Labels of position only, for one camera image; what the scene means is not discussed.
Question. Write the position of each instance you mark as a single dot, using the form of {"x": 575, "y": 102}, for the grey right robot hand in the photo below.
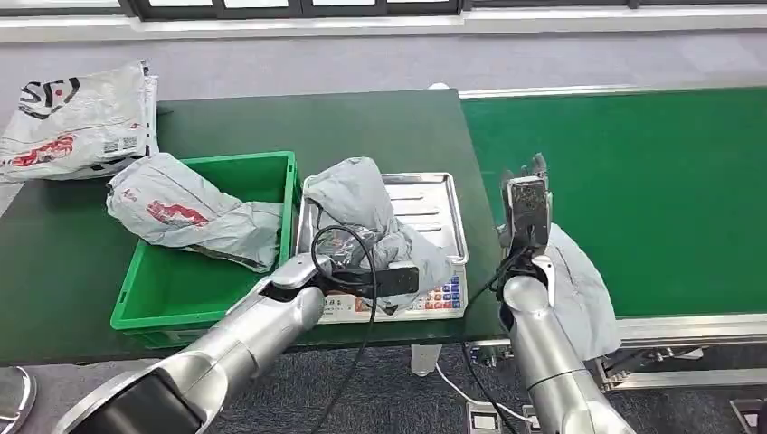
{"x": 527, "y": 209}

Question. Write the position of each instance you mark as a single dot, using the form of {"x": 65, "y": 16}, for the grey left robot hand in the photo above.
{"x": 347, "y": 251}

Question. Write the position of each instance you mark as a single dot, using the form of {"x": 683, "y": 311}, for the plain grey parcel bag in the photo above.
{"x": 584, "y": 299}

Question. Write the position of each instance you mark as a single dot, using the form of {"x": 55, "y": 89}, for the grey parcel bag red print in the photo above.
{"x": 180, "y": 209}

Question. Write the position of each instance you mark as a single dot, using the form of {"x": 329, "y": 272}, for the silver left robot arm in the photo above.
{"x": 263, "y": 323}

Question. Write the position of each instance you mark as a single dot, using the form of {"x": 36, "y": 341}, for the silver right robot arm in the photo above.
{"x": 551, "y": 359}

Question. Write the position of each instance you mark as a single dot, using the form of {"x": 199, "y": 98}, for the white electronic scale steel tray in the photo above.
{"x": 431, "y": 209}

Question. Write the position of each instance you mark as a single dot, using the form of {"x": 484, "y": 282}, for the white plug adapter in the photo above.
{"x": 425, "y": 359}

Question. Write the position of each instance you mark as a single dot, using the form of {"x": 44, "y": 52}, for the small white object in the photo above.
{"x": 438, "y": 86}

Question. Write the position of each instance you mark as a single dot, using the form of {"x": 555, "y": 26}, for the green plastic crate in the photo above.
{"x": 180, "y": 293}

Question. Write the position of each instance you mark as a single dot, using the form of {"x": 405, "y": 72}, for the white window ledge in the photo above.
{"x": 539, "y": 24}

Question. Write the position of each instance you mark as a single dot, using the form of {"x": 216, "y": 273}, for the grey floor power socket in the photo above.
{"x": 482, "y": 419}

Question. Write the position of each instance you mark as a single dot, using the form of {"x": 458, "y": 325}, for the grey parcel bag black logo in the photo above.
{"x": 72, "y": 120}

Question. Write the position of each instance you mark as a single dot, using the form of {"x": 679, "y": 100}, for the round metal chair base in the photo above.
{"x": 15, "y": 398}

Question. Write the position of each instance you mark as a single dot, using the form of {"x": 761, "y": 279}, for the green conveyor belt aluminium frame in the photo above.
{"x": 629, "y": 191}

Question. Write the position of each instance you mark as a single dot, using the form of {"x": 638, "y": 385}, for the dark window frame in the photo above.
{"x": 299, "y": 6}

